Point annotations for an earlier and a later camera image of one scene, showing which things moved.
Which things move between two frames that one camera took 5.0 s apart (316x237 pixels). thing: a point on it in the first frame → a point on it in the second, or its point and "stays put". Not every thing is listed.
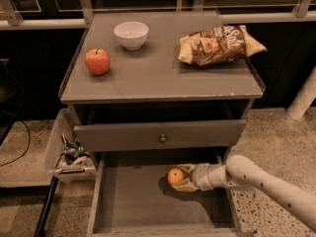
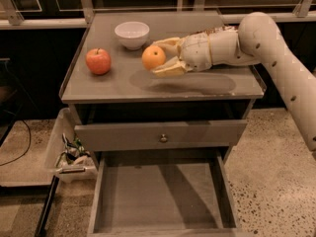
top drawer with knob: [158, 135] stays put
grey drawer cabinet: [129, 90] stays put
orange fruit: [176, 176] → [153, 57]
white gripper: [201, 176] → [195, 52]
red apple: [98, 61] stays put
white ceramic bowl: [131, 35] stays put
